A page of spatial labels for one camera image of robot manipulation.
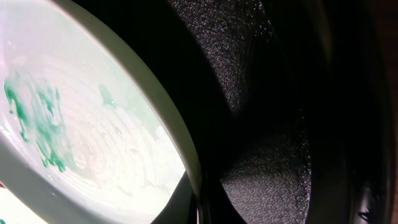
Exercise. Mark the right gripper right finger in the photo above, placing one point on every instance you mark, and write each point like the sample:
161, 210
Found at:
215, 206

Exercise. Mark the white plate green stains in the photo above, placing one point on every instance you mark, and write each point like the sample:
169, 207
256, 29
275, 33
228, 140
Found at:
13, 211

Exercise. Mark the mint green plate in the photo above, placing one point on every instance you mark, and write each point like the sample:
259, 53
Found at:
88, 133

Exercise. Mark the round black tray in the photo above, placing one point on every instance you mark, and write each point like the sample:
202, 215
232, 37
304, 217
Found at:
292, 105

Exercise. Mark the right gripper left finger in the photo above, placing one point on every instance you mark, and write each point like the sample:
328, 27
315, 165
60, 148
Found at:
182, 206

